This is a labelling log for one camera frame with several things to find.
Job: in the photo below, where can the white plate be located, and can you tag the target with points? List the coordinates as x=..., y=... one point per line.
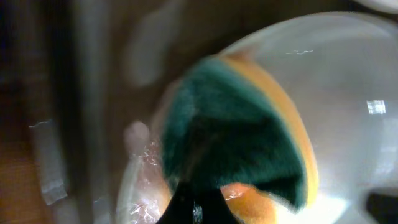
x=387, y=6
x=340, y=70

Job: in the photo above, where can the large brown tray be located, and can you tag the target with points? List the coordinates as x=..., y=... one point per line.
x=104, y=74

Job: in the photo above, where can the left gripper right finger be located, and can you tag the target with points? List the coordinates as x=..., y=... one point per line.
x=215, y=209

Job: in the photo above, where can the green yellow sponge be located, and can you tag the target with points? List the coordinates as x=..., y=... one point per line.
x=231, y=126

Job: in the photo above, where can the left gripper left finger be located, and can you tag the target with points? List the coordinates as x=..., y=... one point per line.
x=180, y=208

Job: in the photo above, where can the white plate top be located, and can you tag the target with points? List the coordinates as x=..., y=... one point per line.
x=387, y=6

